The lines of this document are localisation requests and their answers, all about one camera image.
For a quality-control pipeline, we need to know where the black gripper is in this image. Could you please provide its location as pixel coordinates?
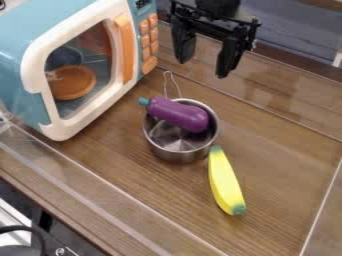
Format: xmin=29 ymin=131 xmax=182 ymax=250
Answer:
xmin=170 ymin=0 xmax=262 ymax=79

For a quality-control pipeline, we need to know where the silver metal pot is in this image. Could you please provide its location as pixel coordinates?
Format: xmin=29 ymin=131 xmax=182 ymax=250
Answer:
xmin=143 ymin=71 xmax=219 ymax=163

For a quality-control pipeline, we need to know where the yellow toy banana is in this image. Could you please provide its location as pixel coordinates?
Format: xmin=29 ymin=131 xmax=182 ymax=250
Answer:
xmin=209 ymin=145 xmax=247 ymax=216

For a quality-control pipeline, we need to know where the purple toy eggplant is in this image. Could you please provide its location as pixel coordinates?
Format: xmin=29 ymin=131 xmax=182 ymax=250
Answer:
xmin=138 ymin=96 xmax=210 ymax=133

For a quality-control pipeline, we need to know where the blue toy microwave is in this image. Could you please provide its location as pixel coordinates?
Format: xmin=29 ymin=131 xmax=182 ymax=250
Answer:
xmin=0 ymin=0 xmax=159 ymax=141

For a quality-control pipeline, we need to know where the orange plate in microwave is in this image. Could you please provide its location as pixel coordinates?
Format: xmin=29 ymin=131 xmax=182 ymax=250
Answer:
xmin=46 ymin=65 xmax=96 ymax=101

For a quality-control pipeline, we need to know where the black cable lower left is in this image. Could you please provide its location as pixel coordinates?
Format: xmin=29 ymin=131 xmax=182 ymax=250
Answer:
xmin=0 ymin=225 xmax=47 ymax=256

